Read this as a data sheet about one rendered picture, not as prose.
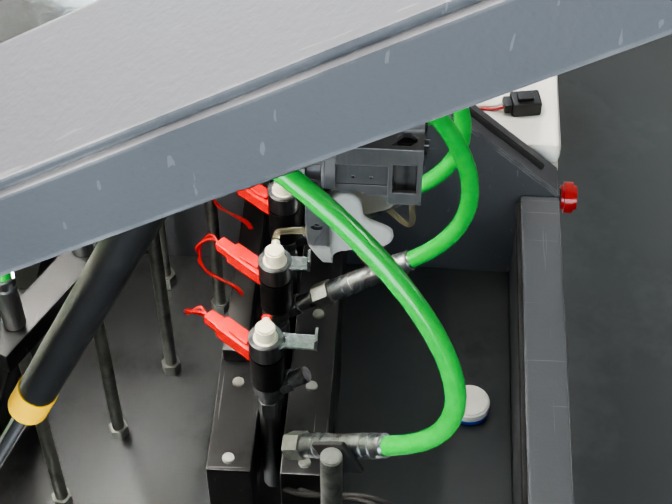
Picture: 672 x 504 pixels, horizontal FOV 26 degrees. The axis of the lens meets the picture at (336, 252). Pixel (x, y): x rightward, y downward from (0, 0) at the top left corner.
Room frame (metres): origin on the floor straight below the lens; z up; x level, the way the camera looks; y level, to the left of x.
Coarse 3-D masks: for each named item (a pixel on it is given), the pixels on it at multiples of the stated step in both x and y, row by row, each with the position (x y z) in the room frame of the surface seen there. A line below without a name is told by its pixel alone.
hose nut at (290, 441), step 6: (294, 432) 0.60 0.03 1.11; (300, 432) 0.60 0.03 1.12; (306, 432) 0.60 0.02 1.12; (288, 438) 0.60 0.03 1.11; (294, 438) 0.59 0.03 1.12; (282, 444) 0.59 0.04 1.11; (288, 444) 0.59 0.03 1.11; (294, 444) 0.59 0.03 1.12; (282, 450) 0.59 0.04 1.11; (288, 450) 0.59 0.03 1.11; (294, 450) 0.59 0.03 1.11; (288, 456) 0.59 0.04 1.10; (294, 456) 0.59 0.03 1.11; (300, 456) 0.58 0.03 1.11
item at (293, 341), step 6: (288, 336) 0.70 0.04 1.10; (294, 336) 0.70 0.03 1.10; (300, 336) 0.70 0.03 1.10; (306, 336) 0.70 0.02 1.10; (312, 336) 0.70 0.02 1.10; (288, 342) 0.70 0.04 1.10; (294, 342) 0.70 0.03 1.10; (300, 342) 0.70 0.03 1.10; (306, 342) 0.70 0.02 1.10; (312, 342) 0.70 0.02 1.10; (282, 348) 0.69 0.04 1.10; (288, 348) 0.69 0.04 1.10; (294, 348) 0.69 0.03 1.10; (300, 348) 0.69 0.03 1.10; (306, 348) 0.69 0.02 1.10; (312, 348) 0.69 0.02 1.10
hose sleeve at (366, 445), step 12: (324, 432) 0.59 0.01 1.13; (372, 432) 0.57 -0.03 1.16; (300, 444) 0.59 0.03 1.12; (348, 444) 0.57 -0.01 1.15; (360, 444) 0.57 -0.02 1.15; (372, 444) 0.56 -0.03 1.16; (312, 456) 0.58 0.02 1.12; (360, 456) 0.56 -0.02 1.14; (372, 456) 0.56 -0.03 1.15; (384, 456) 0.56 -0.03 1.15
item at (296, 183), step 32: (320, 192) 0.59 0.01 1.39; (352, 224) 0.57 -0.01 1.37; (384, 256) 0.56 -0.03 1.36; (0, 288) 0.71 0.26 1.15; (416, 288) 0.56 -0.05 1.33; (416, 320) 0.55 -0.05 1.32; (448, 352) 0.54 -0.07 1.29; (448, 384) 0.54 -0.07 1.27; (448, 416) 0.53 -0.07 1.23; (384, 448) 0.56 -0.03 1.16; (416, 448) 0.54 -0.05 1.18
